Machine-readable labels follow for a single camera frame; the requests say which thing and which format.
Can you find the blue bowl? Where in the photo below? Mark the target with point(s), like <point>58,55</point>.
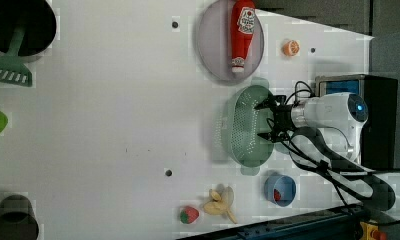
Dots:
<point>284,184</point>

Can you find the green plastic strainer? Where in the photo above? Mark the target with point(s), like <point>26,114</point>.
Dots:
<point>240,125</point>

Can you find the strawberry toy in bowl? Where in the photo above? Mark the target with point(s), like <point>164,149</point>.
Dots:
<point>277,195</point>

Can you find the black cup upper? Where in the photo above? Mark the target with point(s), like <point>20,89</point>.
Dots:
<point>37,20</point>

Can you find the orange slice toy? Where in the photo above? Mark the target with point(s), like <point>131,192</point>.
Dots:
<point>291,48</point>

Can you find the green spatula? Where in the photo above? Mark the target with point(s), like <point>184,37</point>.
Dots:
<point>12,69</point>

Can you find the grey round plate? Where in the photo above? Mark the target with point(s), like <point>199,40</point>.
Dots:
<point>214,42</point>

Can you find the red strawberry toy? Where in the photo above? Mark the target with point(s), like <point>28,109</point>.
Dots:
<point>189,215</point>

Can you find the red ketchup bottle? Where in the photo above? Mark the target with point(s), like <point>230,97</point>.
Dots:
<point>242,30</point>

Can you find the peeled banana toy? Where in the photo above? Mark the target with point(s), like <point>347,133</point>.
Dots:
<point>221,203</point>

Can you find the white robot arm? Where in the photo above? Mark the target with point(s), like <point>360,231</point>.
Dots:
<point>323,136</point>

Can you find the black microwave oven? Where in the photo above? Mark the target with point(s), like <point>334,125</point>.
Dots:
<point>380,95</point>

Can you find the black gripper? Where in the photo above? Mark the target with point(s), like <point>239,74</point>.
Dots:
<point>282,121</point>

